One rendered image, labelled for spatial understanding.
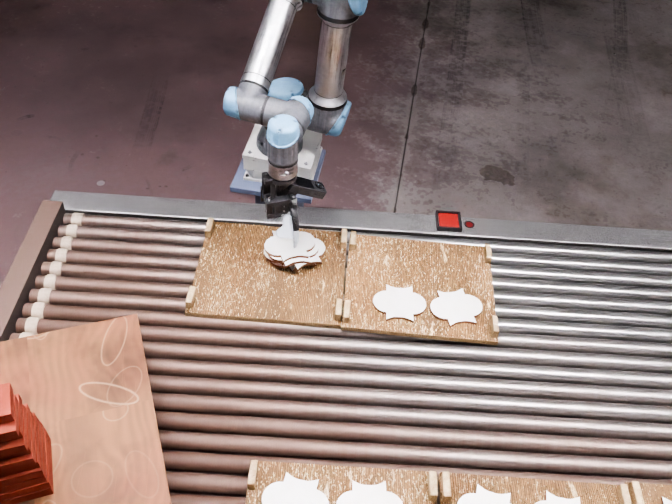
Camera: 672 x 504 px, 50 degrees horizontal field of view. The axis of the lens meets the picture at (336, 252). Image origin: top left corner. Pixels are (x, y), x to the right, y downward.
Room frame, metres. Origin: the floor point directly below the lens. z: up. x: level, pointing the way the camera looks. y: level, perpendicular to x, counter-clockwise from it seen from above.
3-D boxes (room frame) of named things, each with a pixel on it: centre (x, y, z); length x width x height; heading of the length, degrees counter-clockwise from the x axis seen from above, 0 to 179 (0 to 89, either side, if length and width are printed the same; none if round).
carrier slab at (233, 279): (1.34, 0.18, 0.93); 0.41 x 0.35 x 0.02; 90
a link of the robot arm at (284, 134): (1.39, 0.15, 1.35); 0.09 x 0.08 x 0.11; 168
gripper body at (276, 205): (1.38, 0.16, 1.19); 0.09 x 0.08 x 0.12; 111
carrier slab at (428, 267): (1.33, -0.24, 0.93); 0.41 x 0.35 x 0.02; 89
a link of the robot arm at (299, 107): (1.49, 0.15, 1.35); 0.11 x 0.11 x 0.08; 78
